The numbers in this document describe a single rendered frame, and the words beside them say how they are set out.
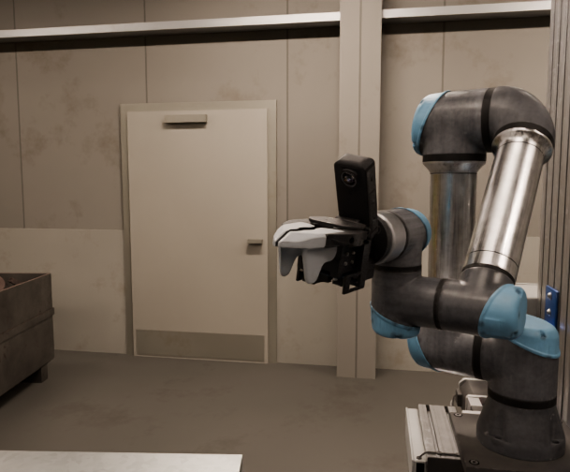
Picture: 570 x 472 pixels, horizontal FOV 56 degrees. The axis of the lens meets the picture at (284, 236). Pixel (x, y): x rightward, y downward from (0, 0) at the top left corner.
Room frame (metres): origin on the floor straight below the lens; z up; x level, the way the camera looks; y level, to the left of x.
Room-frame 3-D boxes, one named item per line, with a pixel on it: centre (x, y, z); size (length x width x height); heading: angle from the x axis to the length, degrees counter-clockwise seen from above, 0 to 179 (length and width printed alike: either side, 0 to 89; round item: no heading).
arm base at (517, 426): (0.95, -0.43, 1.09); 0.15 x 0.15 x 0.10
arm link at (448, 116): (1.03, -0.32, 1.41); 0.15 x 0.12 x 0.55; 54
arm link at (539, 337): (0.96, -0.43, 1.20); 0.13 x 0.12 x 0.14; 54
